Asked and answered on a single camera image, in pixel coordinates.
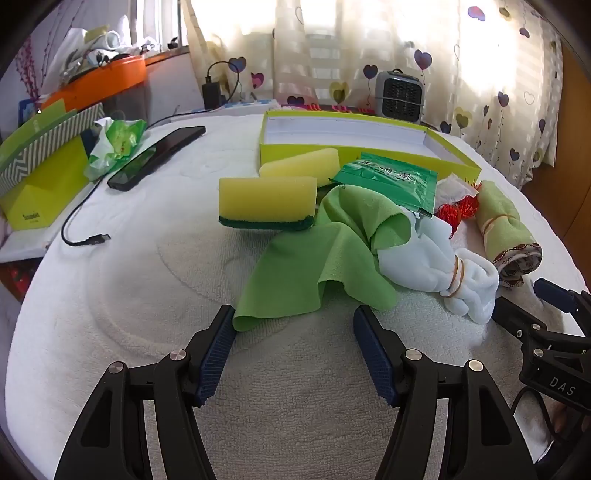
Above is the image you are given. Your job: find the wooden wardrobe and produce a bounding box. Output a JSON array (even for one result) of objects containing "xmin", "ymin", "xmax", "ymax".
[{"xmin": 522, "ymin": 41, "xmax": 591, "ymax": 291}]

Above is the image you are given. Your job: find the orange shelf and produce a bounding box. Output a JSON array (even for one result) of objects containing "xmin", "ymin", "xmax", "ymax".
[{"xmin": 39, "ymin": 55, "xmax": 148, "ymax": 112}]

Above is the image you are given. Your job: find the green towel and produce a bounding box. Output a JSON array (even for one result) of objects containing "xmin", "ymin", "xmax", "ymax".
[{"xmin": 475, "ymin": 180, "xmax": 543, "ymax": 289}]

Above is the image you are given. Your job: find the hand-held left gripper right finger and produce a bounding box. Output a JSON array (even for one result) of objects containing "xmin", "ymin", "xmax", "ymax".
[{"xmin": 353, "ymin": 305, "xmax": 539, "ymax": 480}]

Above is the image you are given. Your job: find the white sock bundle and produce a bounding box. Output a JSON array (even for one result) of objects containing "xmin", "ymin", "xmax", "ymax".
[
  {"xmin": 436, "ymin": 174, "xmax": 481, "ymax": 204},
  {"xmin": 379, "ymin": 217, "xmax": 500, "ymax": 324}
]

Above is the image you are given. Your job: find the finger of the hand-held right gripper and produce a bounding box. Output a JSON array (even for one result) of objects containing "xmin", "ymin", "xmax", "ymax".
[
  {"xmin": 533, "ymin": 278, "xmax": 591, "ymax": 324},
  {"xmin": 492, "ymin": 296, "xmax": 561, "ymax": 342}
]

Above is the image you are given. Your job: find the colourful striped cloth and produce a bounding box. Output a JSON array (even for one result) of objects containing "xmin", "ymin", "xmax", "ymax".
[{"xmin": 277, "ymin": 102, "xmax": 377, "ymax": 114}]

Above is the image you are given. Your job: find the black smartphone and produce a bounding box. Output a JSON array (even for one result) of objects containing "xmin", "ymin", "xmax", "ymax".
[{"xmin": 107, "ymin": 126, "xmax": 207, "ymax": 192}]

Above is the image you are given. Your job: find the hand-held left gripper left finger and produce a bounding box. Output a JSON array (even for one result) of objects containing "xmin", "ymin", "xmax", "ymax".
[{"xmin": 54, "ymin": 305, "xmax": 237, "ymax": 480}]

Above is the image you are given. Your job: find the green foil packet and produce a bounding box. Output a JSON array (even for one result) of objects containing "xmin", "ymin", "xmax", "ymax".
[{"xmin": 329, "ymin": 152, "xmax": 438, "ymax": 219}]

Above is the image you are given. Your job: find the heart print curtain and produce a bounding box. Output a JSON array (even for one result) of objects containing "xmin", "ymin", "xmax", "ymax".
[{"xmin": 180, "ymin": 0, "xmax": 564, "ymax": 190}]

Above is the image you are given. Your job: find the white power strip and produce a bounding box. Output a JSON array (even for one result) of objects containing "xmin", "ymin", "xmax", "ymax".
[{"xmin": 222, "ymin": 97, "xmax": 280, "ymax": 112}]

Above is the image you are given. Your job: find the yellow sponge with green scourer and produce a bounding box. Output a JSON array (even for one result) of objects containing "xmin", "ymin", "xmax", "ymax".
[
  {"xmin": 259, "ymin": 148, "xmax": 341, "ymax": 188},
  {"xmin": 218, "ymin": 176, "xmax": 319, "ymax": 232}
]

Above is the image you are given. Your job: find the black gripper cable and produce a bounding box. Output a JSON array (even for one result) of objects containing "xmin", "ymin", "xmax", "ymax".
[{"xmin": 510, "ymin": 387, "xmax": 557, "ymax": 437}]

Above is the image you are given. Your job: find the yellow-green cardboard box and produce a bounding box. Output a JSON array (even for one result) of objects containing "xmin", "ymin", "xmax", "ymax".
[{"xmin": 259, "ymin": 110, "xmax": 482, "ymax": 185}]

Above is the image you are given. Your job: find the green and white plastic bag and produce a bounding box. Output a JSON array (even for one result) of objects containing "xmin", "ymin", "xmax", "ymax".
[{"xmin": 83, "ymin": 117, "xmax": 148, "ymax": 181}]

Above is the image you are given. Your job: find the green microfibre cloth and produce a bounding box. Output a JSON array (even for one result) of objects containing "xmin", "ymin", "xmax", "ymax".
[{"xmin": 232, "ymin": 184, "xmax": 411, "ymax": 332}]

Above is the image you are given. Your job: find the pile of white clutter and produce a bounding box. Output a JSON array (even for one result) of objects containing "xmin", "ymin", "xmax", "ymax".
[{"xmin": 44, "ymin": 14, "xmax": 153, "ymax": 84}]

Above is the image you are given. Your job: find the black charger adapter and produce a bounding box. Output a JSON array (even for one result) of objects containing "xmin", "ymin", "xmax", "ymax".
[{"xmin": 202, "ymin": 62, "xmax": 245, "ymax": 110}]

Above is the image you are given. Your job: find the white side table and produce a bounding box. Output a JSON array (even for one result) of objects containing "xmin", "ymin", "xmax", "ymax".
[{"xmin": 0, "ymin": 222, "xmax": 65, "ymax": 264}]

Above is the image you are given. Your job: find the yellow-green chevron box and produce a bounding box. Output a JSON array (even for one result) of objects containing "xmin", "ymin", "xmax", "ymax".
[{"xmin": 0, "ymin": 99, "xmax": 105, "ymax": 232}]

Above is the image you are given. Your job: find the grey portable heater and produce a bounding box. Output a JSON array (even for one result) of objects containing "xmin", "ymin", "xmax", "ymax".
[{"xmin": 373, "ymin": 69, "xmax": 424, "ymax": 123}]

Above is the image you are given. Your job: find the black charging cable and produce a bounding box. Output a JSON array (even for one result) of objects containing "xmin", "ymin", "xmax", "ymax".
[{"xmin": 61, "ymin": 108, "xmax": 206, "ymax": 247}]

